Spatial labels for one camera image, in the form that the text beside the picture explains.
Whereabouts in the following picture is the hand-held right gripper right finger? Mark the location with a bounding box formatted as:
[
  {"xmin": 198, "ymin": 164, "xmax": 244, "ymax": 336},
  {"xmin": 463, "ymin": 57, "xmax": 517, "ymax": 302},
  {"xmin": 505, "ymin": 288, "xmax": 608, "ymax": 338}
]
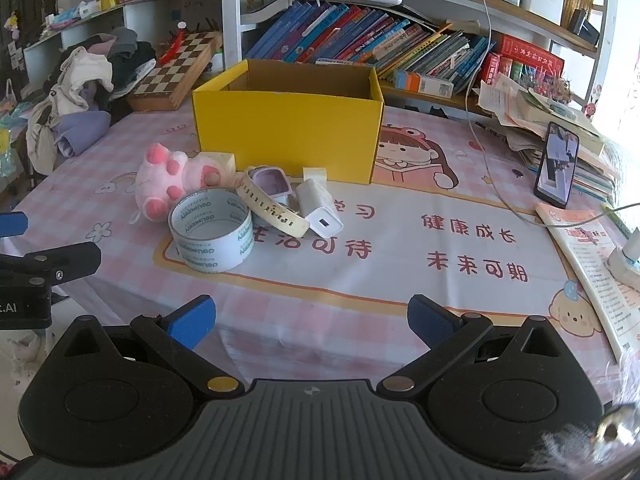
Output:
[{"xmin": 377, "ymin": 294, "xmax": 571, "ymax": 395}]

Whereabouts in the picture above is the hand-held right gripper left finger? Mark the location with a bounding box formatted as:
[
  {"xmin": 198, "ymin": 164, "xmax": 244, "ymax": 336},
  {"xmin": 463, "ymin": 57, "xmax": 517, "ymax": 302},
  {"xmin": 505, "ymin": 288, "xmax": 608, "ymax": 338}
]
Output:
[{"xmin": 52, "ymin": 295, "xmax": 246, "ymax": 397}]

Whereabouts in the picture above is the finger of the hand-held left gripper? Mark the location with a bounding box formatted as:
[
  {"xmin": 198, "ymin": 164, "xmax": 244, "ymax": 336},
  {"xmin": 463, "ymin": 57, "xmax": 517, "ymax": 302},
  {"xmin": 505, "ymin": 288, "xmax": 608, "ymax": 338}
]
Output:
[
  {"xmin": 0, "ymin": 241, "xmax": 102, "ymax": 287},
  {"xmin": 0, "ymin": 211, "xmax": 29, "ymax": 237}
]

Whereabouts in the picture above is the pink plush paw toy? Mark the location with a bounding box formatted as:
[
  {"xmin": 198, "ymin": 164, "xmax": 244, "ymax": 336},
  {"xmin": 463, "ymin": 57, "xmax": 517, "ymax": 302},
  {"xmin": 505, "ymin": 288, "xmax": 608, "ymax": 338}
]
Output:
[{"xmin": 134, "ymin": 142, "xmax": 236, "ymax": 223}]

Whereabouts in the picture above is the white charger adapter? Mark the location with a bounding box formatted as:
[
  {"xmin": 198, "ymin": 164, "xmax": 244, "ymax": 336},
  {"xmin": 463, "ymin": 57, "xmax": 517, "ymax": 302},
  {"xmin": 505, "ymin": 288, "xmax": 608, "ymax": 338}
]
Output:
[{"xmin": 296, "ymin": 178, "xmax": 346, "ymax": 238}]

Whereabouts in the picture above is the yellow cardboard box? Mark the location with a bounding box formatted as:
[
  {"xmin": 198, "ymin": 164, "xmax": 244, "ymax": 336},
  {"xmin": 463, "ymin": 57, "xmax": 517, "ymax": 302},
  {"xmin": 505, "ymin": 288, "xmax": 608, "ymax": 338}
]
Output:
[{"xmin": 191, "ymin": 58, "xmax": 386, "ymax": 184}]

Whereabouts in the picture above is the clear tape roll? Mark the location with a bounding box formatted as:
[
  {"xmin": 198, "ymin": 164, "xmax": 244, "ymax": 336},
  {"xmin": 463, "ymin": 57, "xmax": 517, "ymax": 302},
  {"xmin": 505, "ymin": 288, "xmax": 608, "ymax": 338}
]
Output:
[{"xmin": 167, "ymin": 187, "xmax": 253, "ymax": 274}]

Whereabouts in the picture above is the small cream box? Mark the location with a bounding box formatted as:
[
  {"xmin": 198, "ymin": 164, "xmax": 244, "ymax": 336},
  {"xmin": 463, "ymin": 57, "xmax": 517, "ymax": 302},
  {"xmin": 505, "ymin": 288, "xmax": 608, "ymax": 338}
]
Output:
[{"xmin": 200, "ymin": 151, "xmax": 237, "ymax": 181}]

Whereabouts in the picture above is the pile of clothes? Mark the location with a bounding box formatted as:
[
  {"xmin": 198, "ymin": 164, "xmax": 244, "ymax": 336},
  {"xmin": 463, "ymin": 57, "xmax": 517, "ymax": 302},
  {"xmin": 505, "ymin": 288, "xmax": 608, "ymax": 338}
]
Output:
[{"xmin": 25, "ymin": 27, "xmax": 158, "ymax": 173}]

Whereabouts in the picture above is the orange and white booklet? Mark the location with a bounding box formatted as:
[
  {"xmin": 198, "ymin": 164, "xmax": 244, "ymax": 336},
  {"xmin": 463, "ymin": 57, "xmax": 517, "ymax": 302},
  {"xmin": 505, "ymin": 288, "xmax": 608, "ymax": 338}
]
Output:
[{"xmin": 535, "ymin": 202, "xmax": 640, "ymax": 363}]

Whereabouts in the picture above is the white side shelf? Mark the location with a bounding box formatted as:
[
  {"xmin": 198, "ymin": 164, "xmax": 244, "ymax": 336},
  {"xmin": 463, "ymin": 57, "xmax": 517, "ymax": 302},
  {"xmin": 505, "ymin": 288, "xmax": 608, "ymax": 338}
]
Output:
[{"xmin": 22, "ymin": 0, "xmax": 223, "ymax": 91}]

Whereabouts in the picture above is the black smartphone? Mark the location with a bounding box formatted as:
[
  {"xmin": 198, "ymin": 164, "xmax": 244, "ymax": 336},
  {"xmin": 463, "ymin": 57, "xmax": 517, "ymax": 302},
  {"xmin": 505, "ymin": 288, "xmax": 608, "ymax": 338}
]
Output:
[{"xmin": 533, "ymin": 121, "xmax": 581, "ymax": 209}]

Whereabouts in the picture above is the white round holder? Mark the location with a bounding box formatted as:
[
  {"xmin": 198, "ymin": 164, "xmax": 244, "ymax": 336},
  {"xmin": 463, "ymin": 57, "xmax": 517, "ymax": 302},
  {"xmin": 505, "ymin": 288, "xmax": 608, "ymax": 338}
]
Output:
[{"xmin": 607, "ymin": 227, "xmax": 640, "ymax": 288}]

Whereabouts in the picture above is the wooden chess board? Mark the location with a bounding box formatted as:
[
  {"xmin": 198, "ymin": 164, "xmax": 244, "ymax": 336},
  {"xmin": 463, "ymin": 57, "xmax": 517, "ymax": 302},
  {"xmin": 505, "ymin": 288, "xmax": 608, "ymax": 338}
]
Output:
[{"xmin": 126, "ymin": 30, "xmax": 223, "ymax": 112}]

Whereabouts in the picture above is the stack of papers and books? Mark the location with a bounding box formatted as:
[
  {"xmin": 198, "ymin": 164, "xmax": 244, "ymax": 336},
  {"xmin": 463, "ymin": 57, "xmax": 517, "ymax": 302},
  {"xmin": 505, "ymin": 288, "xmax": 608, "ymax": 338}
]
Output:
[{"xmin": 477, "ymin": 72, "xmax": 621, "ymax": 206}]

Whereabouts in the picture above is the white and orange box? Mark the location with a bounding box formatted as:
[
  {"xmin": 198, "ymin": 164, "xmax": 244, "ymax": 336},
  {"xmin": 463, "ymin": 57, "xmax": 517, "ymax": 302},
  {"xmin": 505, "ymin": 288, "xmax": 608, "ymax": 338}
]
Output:
[{"xmin": 394, "ymin": 70, "xmax": 454, "ymax": 99}]

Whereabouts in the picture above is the red plastic toy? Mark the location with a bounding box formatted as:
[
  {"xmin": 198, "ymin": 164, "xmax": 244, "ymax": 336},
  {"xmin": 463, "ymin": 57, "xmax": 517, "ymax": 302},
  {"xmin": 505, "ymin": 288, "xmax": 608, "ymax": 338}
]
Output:
[{"xmin": 159, "ymin": 21, "xmax": 190, "ymax": 61}]

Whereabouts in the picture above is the red box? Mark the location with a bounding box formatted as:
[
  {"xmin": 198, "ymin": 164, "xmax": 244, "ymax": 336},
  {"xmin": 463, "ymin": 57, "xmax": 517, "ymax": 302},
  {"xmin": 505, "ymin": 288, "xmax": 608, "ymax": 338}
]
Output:
[{"xmin": 480, "ymin": 35, "xmax": 566, "ymax": 86}]

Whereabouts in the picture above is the row of books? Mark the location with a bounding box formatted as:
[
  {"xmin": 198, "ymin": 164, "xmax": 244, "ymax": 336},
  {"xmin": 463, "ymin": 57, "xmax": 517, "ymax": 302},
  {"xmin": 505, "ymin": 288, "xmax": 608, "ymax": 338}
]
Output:
[{"xmin": 245, "ymin": 2, "xmax": 493, "ymax": 96}]

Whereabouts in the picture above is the wooden shelf board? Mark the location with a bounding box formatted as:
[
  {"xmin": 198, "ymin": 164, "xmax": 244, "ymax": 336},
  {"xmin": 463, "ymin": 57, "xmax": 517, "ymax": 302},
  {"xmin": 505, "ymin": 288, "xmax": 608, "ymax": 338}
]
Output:
[{"xmin": 240, "ymin": 0, "xmax": 601, "ymax": 58}]

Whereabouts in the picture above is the purple watch with cream strap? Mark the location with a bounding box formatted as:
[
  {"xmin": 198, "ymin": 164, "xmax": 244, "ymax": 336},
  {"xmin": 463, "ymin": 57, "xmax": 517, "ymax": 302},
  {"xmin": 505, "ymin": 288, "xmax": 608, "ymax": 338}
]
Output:
[{"xmin": 235, "ymin": 166, "xmax": 312, "ymax": 239}]

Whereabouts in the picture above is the fluffy keychain charm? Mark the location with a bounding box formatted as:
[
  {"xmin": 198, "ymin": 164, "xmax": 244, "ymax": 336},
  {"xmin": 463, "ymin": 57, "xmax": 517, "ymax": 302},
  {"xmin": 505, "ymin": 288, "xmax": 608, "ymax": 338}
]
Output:
[{"xmin": 532, "ymin": 402, "xmax": 640, "ymax": 480}]

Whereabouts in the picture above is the white shelf frame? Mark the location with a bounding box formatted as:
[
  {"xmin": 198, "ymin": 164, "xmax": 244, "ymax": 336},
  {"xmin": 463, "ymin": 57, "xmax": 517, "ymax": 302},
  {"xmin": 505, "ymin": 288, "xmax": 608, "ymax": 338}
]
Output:
[{"xmin": 220, "ymin": 0, "xmax": 281, "ymax": 68}]

